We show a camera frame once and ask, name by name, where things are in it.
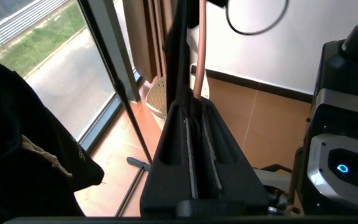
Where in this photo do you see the window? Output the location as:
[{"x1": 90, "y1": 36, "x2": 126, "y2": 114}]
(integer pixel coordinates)
[{"x1": 0, "y1": 0, "x2": 142, "y2": 153}]

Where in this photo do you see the black cable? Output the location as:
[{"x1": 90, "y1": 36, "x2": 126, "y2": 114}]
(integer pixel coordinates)
[{"x1": 224, "y1": 0, "x2": 290, "y2": 36}]

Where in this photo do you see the brown curtain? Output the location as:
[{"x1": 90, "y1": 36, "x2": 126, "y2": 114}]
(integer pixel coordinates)
[{"x1": 122, "y1": 0, "x2": 180, "y2": 84}]

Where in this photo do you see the pink clothes hanger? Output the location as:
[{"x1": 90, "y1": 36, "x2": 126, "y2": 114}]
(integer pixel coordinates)
[{"x1": 193, "y1": 0, "x2": 208, "y2": 101}]

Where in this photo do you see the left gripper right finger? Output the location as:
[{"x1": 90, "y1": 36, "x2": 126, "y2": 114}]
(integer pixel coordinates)
[{"x1": 201, "y1": 98, "x2": 270, "y2": 216}]

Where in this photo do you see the black garment with white cord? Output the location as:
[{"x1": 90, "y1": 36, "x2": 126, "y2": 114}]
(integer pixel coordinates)
[{"x1": 0, "y1": 55, "x2": 105, "y2": 224}]

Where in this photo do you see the black clothes rack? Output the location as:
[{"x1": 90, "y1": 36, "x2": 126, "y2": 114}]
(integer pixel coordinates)
[{"x1": 81, "y1": 0, "x2": 154, "y2": 218}]

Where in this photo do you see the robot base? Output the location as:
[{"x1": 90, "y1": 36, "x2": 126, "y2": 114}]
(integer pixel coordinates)
[{"x1": 253, "y1": 0, "x2": 358, "y2": 218}]

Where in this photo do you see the white laundry basket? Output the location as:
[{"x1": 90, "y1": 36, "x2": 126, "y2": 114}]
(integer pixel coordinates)
[{"x1": 145, "y1": 63, "x2": 210, "y2": 130}]

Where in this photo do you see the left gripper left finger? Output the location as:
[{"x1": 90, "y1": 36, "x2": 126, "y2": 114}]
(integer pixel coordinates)
[{"x1": 140, "y1": 100, "x2": 198, "y2": 218}]

